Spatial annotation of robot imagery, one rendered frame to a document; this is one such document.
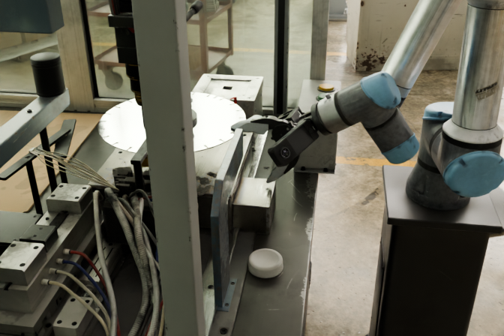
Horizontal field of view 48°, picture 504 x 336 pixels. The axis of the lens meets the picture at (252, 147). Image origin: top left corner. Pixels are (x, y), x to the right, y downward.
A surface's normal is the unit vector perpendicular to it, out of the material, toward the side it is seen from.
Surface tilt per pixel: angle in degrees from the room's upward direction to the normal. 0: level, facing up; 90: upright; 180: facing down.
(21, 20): 90
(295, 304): 0
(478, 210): 0
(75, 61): 90
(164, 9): 90
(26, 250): 0
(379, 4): 92
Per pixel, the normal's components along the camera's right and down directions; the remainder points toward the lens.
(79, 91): -0.15, 0.46
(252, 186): 0.00, -0.88
